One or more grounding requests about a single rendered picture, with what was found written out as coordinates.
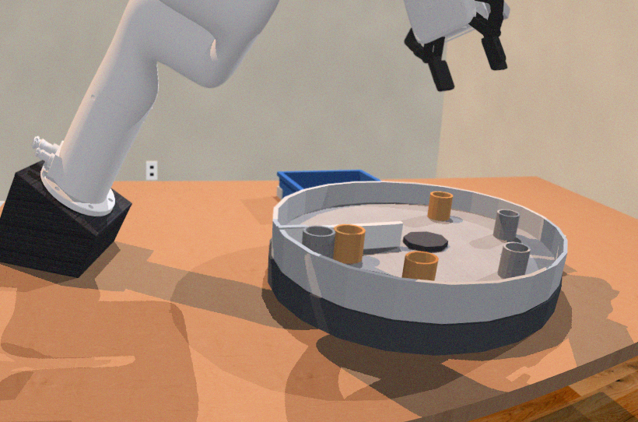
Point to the bronze bushing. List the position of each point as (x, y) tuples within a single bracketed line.
[(349, 242), (439, 207), (414, 269)]

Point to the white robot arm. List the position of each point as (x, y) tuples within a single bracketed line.
[(80, 173)]

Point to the grey metal bushing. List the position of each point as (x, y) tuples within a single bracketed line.
[(319, 239), (506, 224), (513, 260)]

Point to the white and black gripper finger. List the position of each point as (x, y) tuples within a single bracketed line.
[(490, 29), (439, 69)]

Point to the blue tray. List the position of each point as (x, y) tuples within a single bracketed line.
[(294, 181)]

